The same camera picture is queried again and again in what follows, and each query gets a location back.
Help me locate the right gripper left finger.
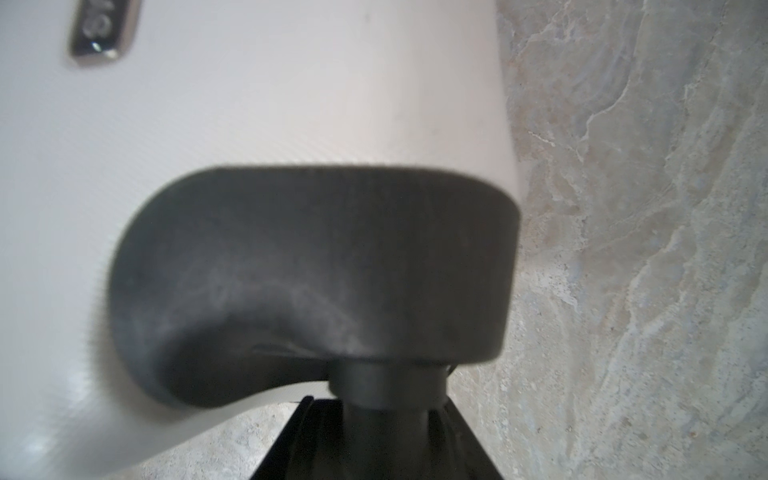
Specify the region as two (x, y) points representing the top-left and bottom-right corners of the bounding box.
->
(250, 396), (342, 480)

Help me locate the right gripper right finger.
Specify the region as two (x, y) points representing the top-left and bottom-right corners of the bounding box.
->
(428, 399), (503, 480)

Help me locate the white suitcase black lining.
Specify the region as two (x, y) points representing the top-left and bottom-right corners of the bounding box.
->
(1, 1), (521, 479)

